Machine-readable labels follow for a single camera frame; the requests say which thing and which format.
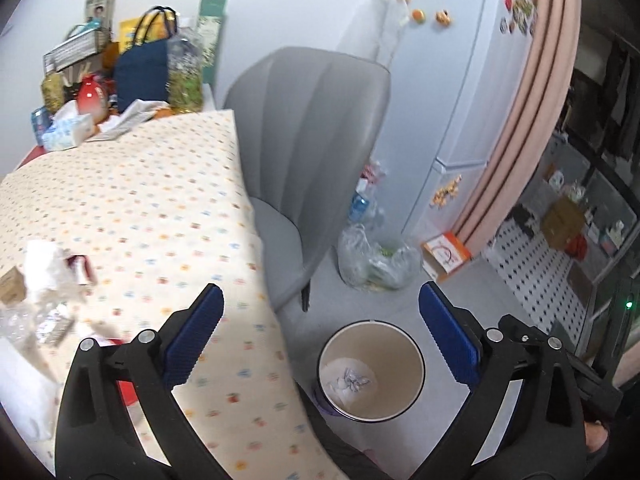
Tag blue white tissue box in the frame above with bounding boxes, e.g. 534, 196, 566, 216
42, 112, 96, 151

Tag small cardboard box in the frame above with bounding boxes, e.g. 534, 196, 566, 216
0, 266, 26, 306

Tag tall green box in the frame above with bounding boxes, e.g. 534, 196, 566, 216
192, 0, 230, 83

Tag large cardboard box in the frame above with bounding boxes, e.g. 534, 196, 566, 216
542, 195, 586, 251

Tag crumpled white tissue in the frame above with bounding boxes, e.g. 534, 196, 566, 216
25, 240, 76, 306

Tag grey upholstered chair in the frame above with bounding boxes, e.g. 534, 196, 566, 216
222, 46, 392, 313

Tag clear plastic bag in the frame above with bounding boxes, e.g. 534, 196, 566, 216
337, 222, 423, 292

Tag orange white box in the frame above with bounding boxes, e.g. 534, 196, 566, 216
421, 232, 472, 283

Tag red vase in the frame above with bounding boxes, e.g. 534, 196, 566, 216
75, 74, 108, 121

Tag yellow oil bottle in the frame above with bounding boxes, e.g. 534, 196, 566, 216
41, 72, 68, 111

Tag white perforated panel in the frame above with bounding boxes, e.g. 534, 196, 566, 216
487, 220, 596, 356

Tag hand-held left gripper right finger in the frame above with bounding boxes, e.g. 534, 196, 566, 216
417, 281, 588, 480

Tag crushed clear plastic bottle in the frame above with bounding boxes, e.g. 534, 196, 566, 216
0, 302, 46, 343

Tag blue drink can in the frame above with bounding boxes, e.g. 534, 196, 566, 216
31, 106, 53, 143

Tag white refrigerator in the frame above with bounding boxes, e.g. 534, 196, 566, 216
335, 0, 538, 241

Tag red packet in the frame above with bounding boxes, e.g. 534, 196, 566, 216
92, 337, 138, 406

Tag cluster of small orange magnets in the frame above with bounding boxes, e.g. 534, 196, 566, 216
431, 175, 463, 207

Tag red white snack packets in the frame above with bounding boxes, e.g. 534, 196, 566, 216
360, 160, 388, 186

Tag cluster of round magnets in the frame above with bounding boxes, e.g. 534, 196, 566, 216
500, 0, 537, 36

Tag blue label water bottle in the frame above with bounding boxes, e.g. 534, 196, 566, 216
347, 190, 386, 226

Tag navy tote bag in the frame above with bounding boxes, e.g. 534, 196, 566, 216
112, 7, 178, 113

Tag white paper sheets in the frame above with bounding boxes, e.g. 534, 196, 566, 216
90, 100, 171, 141

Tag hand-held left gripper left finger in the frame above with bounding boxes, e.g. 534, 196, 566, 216
55, 282, 226, 480

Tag white plastic bag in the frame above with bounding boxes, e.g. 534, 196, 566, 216
0, 337, 58, 441

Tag red white wrapper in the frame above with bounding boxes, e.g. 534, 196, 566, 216
67, 255, 96, 286

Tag clear bottle with yellow label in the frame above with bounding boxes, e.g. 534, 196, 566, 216
167, 27, 206, 113

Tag pink curtain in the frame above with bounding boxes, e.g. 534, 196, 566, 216
452, 0, 583, 258

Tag yellow snack packet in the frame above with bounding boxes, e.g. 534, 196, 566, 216
117, 16, 151, 43

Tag beige round trash can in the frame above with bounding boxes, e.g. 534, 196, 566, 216
312, 319, 426, 422

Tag black wire basket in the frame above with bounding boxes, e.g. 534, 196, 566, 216
42, 25, 111, 73

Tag silver printed wrapper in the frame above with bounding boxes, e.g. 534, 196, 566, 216
36, 304, 76, 346

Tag hanging dark clothes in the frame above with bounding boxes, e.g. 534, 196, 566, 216
570, 25, 640, 186

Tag crumpled white wrapper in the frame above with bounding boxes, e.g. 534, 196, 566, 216
322, 357, 378, 396

